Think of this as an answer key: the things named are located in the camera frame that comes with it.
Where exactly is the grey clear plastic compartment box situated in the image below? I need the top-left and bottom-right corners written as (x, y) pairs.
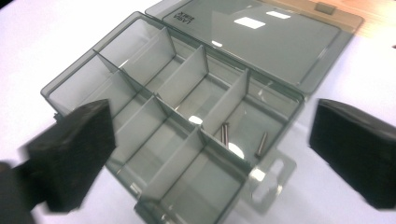
top-left (40, 0), bottom-right (365, 224)

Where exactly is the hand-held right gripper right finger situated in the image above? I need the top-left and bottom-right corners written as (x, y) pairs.
top-left (308, 98), bottom-right (396, 210)

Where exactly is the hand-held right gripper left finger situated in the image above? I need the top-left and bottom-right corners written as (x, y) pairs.
top-left (12, 98), bottom-right (117, 214)

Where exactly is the white table board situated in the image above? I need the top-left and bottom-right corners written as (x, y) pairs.
top-left (0, 0), bottom-right (396, 224)

